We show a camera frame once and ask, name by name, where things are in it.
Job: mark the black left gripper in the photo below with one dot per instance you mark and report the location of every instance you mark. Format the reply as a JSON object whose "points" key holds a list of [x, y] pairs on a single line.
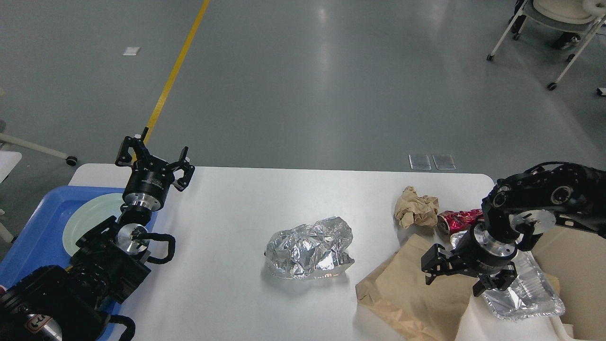
{"points": [[146, 187]]}

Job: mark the floor socket plate left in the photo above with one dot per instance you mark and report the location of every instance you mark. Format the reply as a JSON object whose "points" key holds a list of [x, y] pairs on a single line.
{"points": [[420, 162]]}

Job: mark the floor socket plate right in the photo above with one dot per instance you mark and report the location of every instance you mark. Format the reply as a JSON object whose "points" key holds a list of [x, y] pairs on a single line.
{"points": [[444, 162]]}

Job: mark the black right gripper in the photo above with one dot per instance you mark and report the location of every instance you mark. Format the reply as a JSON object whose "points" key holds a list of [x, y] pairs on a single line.
{"points": [[476, 254]]}

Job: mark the green plate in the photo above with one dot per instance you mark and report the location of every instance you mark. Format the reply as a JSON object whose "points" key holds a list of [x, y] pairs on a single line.
{"points": [[88, 216]]}

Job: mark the brown paper bag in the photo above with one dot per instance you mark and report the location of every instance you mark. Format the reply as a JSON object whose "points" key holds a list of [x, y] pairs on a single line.
{"points": [[396, 291]]}

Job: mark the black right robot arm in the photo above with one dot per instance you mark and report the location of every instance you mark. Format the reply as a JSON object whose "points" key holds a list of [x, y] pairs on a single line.
{"points": [[515, 215]]}

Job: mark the aluminium foil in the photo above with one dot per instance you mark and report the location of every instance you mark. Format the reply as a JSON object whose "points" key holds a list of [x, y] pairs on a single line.
{"points": [[310, 251]]}

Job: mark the crushed red soda can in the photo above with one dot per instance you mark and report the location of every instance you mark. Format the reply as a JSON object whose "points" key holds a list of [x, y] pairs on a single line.
{"points": [[451, 222]]}

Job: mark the beige plastic bin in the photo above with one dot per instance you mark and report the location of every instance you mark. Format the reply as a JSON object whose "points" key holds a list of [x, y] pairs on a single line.
{"points": [[575, 250]]}

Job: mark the blue plastic tray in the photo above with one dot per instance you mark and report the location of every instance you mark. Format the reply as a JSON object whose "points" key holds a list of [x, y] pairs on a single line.
{"points": [[40, 243]]}

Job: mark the white office chair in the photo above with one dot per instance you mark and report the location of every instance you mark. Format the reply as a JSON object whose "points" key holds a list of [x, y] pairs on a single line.
{"points": [[581, 17], [8, 141]]}

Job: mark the white office chair left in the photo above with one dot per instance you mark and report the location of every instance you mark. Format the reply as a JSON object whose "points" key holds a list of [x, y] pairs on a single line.
{"points": [[8, 141]]}

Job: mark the crumpled brown paper ball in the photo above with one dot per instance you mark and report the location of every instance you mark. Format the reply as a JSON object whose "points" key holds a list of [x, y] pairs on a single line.
{"points": [[412, 209]]}

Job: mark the white paper on floor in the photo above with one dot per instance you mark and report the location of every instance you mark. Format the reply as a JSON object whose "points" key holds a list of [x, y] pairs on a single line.
{"points": [[131, 51]]}

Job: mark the white office chair right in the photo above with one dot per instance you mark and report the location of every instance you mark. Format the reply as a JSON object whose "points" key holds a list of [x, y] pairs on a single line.
{"points": [[581, 17]]}

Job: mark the clear plastic bottle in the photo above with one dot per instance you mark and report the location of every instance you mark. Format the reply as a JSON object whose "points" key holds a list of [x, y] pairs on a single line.
{"points": [[530, 295]]}

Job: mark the person's feet under chair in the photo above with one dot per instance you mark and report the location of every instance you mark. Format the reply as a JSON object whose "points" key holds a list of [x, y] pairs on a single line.
{"points": [[563, 40]]}

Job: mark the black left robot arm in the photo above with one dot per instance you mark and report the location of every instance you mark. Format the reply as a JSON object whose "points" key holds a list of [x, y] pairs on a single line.
{"points": [[66, 304]]}

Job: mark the floor socket plate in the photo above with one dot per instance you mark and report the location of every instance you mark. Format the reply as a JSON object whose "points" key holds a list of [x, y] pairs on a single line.
{"points": [[444, 162], [420, 162]]}

